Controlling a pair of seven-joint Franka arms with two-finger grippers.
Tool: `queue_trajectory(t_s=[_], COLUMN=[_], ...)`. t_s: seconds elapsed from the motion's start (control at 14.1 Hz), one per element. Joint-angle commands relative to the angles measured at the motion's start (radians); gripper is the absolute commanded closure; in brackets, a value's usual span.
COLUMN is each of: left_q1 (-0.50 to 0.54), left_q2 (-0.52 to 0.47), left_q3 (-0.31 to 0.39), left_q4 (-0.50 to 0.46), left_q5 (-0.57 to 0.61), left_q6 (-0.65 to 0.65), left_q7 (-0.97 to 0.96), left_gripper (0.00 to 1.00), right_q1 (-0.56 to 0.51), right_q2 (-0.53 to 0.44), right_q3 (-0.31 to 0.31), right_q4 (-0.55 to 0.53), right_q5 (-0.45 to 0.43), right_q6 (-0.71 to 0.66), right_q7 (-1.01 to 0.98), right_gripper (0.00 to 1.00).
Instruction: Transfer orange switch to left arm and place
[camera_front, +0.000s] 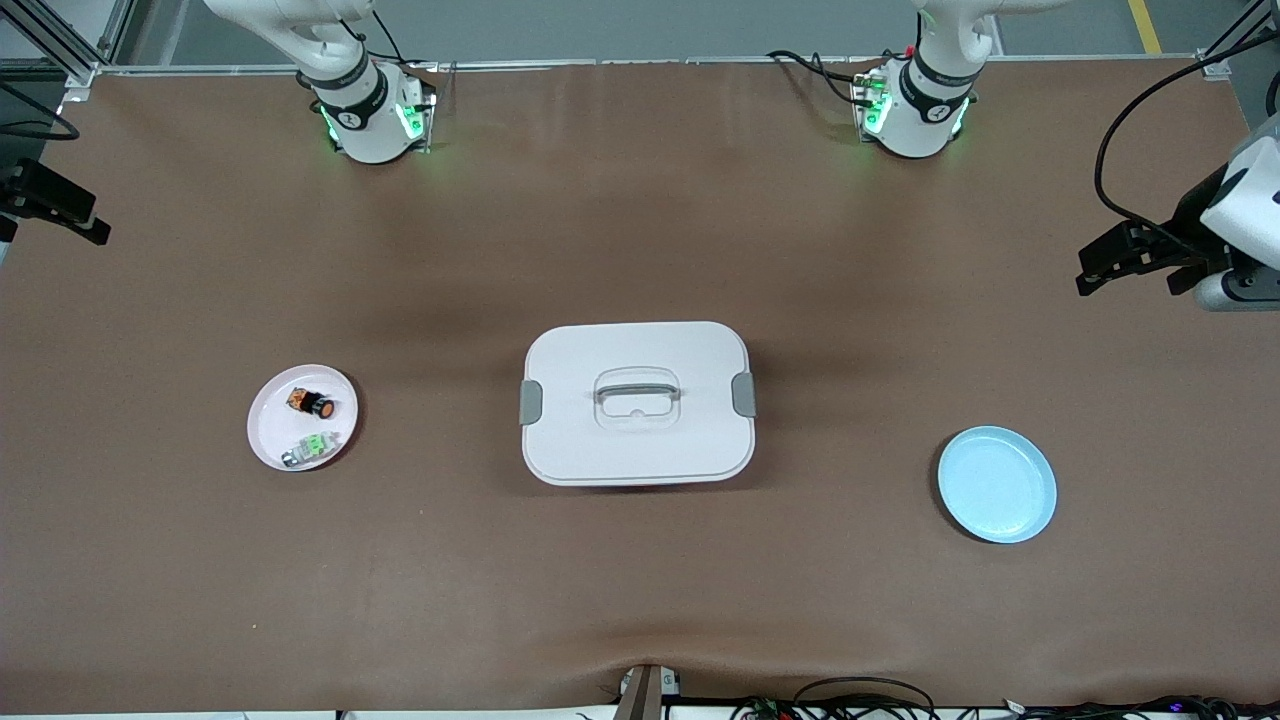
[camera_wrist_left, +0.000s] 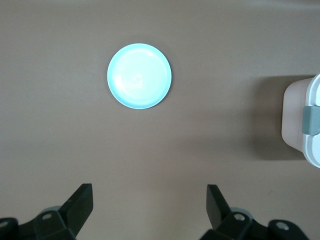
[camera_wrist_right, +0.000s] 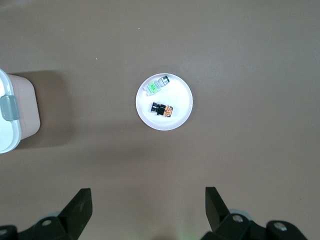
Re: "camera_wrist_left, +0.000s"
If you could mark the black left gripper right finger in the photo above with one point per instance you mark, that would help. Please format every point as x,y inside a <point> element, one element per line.
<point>220,215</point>

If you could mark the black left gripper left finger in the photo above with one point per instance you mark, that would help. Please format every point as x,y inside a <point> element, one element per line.
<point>75,212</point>

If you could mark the white lidded storage box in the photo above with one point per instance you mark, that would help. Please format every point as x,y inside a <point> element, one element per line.
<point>293,112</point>

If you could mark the light blue round plate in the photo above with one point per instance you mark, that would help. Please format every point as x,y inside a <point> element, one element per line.
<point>139,76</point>

